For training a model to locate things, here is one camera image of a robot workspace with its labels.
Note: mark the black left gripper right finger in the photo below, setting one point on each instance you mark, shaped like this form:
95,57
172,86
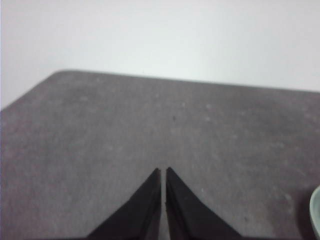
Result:
187,217

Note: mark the green plate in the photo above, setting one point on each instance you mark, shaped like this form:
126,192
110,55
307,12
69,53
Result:
315,207

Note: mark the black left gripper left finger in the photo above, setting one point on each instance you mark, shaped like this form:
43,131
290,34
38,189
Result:
140,215

